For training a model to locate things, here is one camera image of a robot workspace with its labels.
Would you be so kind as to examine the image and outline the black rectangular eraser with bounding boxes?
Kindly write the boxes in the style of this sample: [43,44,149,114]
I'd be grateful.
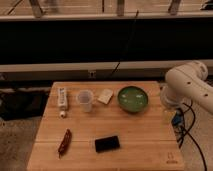
[95,136,120,153]

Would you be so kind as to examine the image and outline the white toothpaste tube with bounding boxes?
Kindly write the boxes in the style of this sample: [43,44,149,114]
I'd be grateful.
[57,87,68,118]

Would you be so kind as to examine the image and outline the black hanging cable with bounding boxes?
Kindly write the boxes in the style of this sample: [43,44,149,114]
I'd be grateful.
[110,9,140,77]

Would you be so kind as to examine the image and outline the red chili pepper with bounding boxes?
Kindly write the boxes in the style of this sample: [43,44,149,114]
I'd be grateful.
[58,129,72,156]

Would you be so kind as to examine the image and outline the beige sponge block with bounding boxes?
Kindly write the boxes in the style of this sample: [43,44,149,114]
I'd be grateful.
[98,89,113,104]

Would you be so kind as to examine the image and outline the translucent plastic cup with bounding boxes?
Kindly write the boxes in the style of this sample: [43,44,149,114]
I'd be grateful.
[76,90,94,113]

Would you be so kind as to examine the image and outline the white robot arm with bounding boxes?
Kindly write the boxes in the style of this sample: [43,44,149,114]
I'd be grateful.
[160,61,213,125]

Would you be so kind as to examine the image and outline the green ceramic bowl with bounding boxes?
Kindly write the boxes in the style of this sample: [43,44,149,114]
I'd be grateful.
[117,86,149,113]

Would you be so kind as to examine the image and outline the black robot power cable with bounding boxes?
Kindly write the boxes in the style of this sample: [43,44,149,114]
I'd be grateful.
[171,101,208,171]

